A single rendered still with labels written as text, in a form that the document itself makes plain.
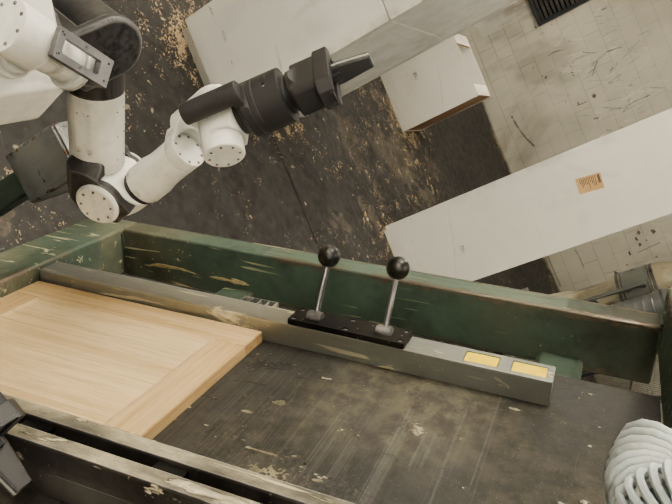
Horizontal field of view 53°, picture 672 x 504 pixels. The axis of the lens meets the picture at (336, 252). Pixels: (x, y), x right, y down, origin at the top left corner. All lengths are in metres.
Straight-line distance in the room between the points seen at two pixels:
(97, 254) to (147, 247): 0.11
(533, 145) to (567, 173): 4.51
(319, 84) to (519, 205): 3.61
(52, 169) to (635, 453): 1.28
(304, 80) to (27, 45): 0.39
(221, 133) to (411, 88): 4.97
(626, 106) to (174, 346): 8.04
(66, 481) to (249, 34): 2.95
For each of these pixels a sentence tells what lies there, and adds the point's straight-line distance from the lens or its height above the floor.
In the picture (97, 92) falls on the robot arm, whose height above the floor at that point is 1.28.
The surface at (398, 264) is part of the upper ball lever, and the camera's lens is 1.05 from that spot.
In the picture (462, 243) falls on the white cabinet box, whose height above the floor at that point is 0.51.
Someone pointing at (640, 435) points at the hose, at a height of 1.88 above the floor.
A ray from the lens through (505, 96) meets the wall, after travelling 9.04.
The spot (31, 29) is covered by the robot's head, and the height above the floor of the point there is 1.45.
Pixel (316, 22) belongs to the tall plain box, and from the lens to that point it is 3.36.
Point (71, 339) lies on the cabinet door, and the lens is 1.16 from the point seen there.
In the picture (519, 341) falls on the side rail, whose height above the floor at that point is 1.63.
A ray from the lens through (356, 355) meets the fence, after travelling 1.07.
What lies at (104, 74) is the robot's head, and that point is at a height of 1.44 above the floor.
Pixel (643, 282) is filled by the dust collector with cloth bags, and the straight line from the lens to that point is 6.49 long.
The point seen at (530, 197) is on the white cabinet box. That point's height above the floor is 1.05.
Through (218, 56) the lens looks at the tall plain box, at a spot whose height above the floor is 0.17.
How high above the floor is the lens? 1.99
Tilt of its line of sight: 29 degrees down
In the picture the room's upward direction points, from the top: 68 degrees clockwise
